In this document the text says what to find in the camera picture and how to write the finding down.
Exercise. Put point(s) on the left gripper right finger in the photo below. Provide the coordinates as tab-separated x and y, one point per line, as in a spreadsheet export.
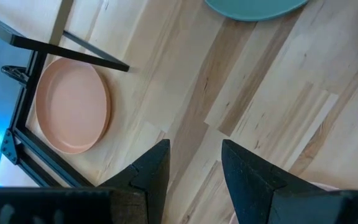
250	193

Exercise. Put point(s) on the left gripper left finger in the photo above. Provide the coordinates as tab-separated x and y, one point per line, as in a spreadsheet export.
148	183

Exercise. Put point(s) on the pink plate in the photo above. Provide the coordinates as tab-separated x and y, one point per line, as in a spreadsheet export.
73	105

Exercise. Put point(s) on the blue plate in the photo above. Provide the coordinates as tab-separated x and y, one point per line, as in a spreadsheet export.
253	9

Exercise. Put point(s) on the black table clamp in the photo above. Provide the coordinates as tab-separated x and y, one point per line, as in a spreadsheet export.
14	73

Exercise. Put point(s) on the black table frame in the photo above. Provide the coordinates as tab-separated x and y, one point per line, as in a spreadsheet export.
23	102

